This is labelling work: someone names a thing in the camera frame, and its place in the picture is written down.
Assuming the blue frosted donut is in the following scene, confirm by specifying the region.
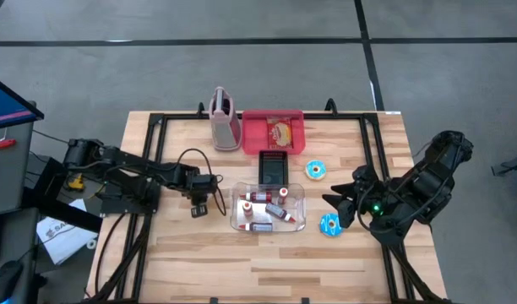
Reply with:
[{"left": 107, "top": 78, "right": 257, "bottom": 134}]
[{"left": 304, "top": 159, "right": 328, "bottom": 182}]

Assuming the blue donut with white swirl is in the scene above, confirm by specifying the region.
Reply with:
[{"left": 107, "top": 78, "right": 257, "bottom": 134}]
[{"left": 318, "top": 213, "right": 343, "bottom": 237}]

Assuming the grey cabinet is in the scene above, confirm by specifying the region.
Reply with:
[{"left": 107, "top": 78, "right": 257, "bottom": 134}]
[{"left": 0, "top": 120, "right": 35, "bottom": 216}]

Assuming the snack packet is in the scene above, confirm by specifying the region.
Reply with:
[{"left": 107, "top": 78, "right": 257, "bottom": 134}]
[{"left": 266, "top": 117, "right": 294, "bottom": 149}]

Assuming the clear plastic bin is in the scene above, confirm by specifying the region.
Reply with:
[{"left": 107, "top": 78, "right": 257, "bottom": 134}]
[{"left": 230, "top": 182, "right": 307, "bottom": 233}]

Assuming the black aluminium table frame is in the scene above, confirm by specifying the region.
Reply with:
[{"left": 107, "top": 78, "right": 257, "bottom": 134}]
[{"left": 89, "top": 99, "right": 449, "bottom": 304}]

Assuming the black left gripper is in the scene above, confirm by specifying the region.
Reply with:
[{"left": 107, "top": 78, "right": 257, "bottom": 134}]
[{"left": 182, "top": 165, "right": 220, "bottom": 219}]

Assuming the red plastic tray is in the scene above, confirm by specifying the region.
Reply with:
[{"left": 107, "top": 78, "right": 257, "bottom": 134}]
[{"left": 241, "top": 109, "right": 307, "bottom": 155}]

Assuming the yellow tool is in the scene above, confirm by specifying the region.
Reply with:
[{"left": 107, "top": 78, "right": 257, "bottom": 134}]
[{"left": 66, "top": 176, "right": 85, "bottom": 193}]

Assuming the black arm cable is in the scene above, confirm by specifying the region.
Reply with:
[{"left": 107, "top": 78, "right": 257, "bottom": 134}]
[
  {"left": 176, "top": 147, "right": 228, "bottom": 217},
  {"left": 355, "top": 181, "right": 374, "bottom": 221}
]

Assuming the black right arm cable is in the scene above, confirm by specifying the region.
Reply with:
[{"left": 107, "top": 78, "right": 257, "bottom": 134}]
[{"left": 355, "top": 181, "right": 374, "bottom": 221}]

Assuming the white paper sheet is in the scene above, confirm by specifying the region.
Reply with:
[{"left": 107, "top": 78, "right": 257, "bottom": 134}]
[{"left": 35, "top": 198, "right": 98, "bottom": 266}]

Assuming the small black tray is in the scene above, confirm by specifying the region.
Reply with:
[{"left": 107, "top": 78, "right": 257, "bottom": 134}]
[{"left": 258, "top": 149, "right": 290, "bottom": 187}]

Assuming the black chair base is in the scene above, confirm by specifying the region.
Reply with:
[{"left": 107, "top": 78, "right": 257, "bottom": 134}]
[{"left": 490, "top": 152, "right": 517, "bottom": 177}]

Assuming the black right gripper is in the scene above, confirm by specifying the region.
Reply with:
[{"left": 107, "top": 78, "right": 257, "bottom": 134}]
[{"left": 321, "top": 165, "right": 380, "bottom": 229}]

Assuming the black cable on table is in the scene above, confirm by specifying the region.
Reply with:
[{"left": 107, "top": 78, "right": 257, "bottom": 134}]
[{"left": 93, "top": 213, "right": 129, "bottom": 303}]

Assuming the monitor with blue screen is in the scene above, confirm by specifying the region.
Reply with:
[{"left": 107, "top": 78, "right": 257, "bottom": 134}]
[{"left": 0, "top": 73, "right": 45, "bottom": 132}]

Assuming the black computer mouse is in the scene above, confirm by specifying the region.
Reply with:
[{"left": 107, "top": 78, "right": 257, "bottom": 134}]
[{"left": 0, "top": 260, "right": 24, "bottom": 304}]

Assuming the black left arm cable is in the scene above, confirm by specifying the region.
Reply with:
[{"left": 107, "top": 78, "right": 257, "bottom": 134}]
[{"left": 176, "top": 147, "right": 228, "bottom": 217}]

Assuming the pink toy purse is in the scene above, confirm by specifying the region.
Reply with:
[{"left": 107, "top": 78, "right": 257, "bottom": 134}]
[{"left": 208, "top": 86, "right": 243, "bottom": 152}]

